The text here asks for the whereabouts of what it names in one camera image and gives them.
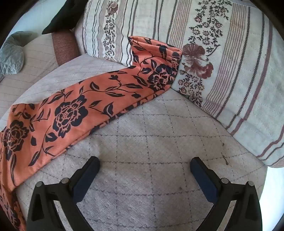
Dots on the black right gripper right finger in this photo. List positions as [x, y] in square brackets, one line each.
[246, 214]

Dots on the pink maroon bolster cushion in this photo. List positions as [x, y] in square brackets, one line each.
[41, 56]

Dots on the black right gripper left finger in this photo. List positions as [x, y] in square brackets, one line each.
[42, 213]

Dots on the orange black floral garment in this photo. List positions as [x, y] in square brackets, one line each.
[35, 134]

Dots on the striped floral pillow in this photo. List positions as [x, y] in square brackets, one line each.
[231, 67]

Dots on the pink quilted bed cover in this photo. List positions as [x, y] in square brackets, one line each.
[145, 182]

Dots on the grey quilted pillow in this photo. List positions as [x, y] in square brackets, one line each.
[12, 54]

